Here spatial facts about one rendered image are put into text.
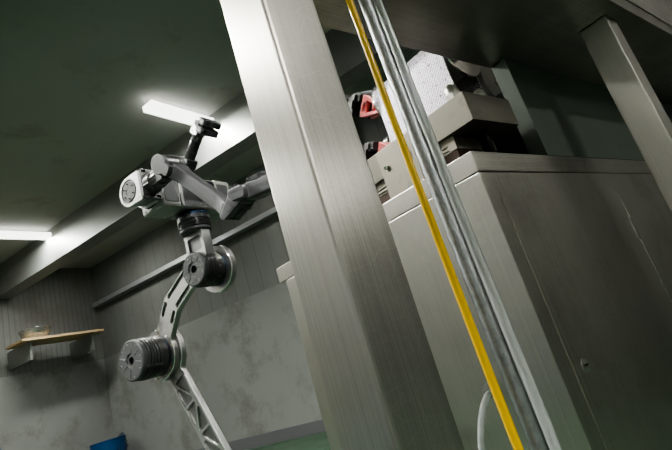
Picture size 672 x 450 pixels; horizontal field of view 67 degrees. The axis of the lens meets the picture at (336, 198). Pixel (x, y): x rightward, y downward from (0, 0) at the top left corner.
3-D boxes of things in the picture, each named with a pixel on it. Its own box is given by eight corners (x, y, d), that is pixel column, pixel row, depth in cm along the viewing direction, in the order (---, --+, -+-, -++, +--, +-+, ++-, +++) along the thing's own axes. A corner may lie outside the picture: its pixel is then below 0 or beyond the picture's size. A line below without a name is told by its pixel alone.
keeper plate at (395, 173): (397, 200, 107) (381, 154, 111) (431, 180, 100) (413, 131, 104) (389, 200, 106) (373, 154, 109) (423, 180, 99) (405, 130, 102)
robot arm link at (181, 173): (226, 228, 165) (247, 227, 173) (241, 190, 162) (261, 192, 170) (147, 169, 186) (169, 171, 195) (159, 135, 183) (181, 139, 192)
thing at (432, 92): (405, 177, 132) (382, 116, 138) (474, 133, 116) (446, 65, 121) (403, 177, 132) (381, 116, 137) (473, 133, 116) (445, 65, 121)
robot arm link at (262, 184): (225, 188, 165) (248, 189, 174) (229, 205, 164) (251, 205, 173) (331, 138, 144) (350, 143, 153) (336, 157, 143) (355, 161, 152)
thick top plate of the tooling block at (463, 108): (389, 202, 131) (382, 181, 133) (519, 124, 103) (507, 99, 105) (343, 205, 121) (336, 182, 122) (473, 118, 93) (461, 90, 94)
